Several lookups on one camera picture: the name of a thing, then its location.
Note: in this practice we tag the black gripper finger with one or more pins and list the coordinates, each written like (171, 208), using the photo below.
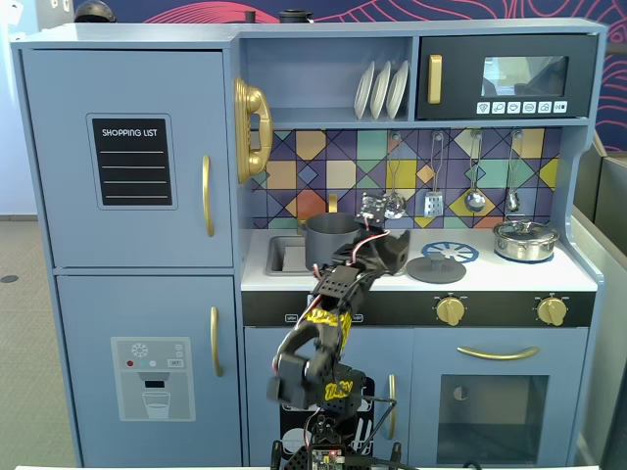
(398, 259)
(402, 237)

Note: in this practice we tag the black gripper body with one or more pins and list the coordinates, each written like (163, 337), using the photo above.
(395, 255)

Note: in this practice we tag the dark gray pot lid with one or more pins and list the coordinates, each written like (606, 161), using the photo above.
(436, 272)

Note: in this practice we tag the black and red robot base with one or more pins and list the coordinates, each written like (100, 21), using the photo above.
(294, 457)

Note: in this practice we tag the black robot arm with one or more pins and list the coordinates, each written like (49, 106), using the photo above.
(333, 289)

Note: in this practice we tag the shiny steel pot lid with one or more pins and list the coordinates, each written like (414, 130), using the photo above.
(524, 229)

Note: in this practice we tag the steel skimmer spoon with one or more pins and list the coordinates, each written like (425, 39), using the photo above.
(396, 205)

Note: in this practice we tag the steel slotted spatula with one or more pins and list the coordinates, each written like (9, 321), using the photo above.
(434, 203)

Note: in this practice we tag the gray pot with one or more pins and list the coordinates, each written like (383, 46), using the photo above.
(323, 240)

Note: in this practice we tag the gold toy faucet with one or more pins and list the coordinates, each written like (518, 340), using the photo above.
(333, 203)

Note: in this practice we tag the gold stove knob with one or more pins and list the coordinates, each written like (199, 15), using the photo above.
(552, 310)
(450, 310)

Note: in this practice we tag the gray sink basin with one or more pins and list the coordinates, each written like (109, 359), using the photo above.
(286, 257)

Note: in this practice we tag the steel ladle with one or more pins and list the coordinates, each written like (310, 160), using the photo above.
(474, 200)

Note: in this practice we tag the blue oven door with window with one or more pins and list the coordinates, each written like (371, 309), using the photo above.
(426, 352)

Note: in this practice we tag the small steel spoon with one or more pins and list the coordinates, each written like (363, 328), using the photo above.
(513, 200)

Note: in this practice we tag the blue dishwasher door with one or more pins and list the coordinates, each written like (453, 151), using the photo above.
(259, 352)

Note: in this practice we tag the white plate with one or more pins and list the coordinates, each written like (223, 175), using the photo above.
(379, 92)
(398, 90)
(363, 93)

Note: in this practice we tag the black microwave door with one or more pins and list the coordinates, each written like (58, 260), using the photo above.
(460, 73)

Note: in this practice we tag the gold toy phone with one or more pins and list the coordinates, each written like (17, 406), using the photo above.
(255, 127)

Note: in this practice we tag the blue toy kitchen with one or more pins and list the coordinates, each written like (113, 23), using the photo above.
(313, 83)

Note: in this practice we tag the controller circuit board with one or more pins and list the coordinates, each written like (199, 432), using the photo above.
(324, 455)

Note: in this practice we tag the gray ice dispenser sticker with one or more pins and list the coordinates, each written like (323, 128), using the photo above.
(152, 382)

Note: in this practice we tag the wide black cylinder cap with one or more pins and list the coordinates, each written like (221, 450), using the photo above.
(295, 17)

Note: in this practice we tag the black shopping list board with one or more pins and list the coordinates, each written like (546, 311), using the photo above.
(132, 161)

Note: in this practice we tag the small black cylinder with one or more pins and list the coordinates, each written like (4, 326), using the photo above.
(251, 16)

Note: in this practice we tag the blue fridge door with dispenser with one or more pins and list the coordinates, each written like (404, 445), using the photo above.
(88, 318)

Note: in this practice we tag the blue fridge door with chalkboard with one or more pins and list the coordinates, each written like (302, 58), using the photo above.
(59, 147)

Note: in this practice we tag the black floor disc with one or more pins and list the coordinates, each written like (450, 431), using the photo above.
(9, 279)

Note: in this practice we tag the black dome object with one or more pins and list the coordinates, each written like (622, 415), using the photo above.
(95, 11)

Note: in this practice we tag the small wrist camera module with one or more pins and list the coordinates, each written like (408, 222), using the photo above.
(374, 210)

